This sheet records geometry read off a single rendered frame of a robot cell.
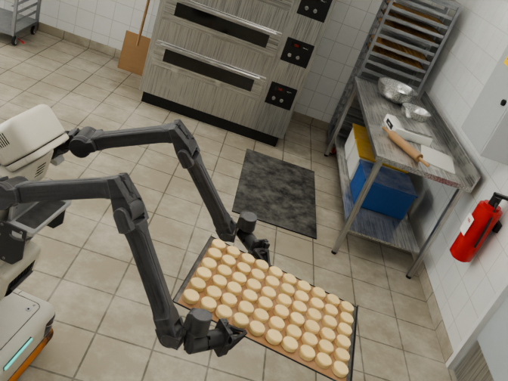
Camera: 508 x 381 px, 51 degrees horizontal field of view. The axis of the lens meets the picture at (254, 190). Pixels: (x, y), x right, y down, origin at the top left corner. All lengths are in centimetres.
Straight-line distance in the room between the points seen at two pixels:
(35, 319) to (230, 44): 334
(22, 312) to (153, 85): 327
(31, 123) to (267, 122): 375
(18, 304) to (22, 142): 104
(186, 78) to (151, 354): 309
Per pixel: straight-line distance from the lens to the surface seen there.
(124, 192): 147
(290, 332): 175
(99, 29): 652
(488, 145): 375
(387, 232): 431
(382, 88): 507
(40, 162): 196
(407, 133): 428
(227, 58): 518
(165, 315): 156
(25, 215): 197
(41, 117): 186
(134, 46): 614
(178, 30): 521
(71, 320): 297
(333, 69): 622
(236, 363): 300
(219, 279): 180
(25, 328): 254
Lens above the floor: 214
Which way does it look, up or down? 28 degrees down
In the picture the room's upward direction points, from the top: 21 degrees clockwise
